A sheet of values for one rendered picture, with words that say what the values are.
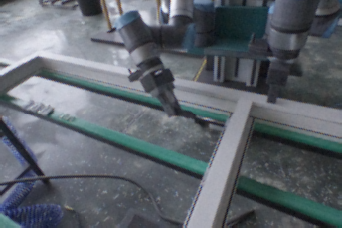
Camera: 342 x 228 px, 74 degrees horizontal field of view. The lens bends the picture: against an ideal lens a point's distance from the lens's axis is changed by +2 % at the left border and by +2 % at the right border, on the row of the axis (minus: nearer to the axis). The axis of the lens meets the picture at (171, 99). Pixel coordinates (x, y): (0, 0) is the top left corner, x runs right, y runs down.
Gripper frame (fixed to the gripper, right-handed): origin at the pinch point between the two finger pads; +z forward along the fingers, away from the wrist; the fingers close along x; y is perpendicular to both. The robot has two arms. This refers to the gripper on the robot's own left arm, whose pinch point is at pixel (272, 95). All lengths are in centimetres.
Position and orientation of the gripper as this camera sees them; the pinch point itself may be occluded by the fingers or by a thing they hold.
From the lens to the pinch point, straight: 77.0
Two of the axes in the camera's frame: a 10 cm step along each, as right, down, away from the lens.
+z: 0.9, 7.8, 6.2
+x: 4.4, -5.9, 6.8
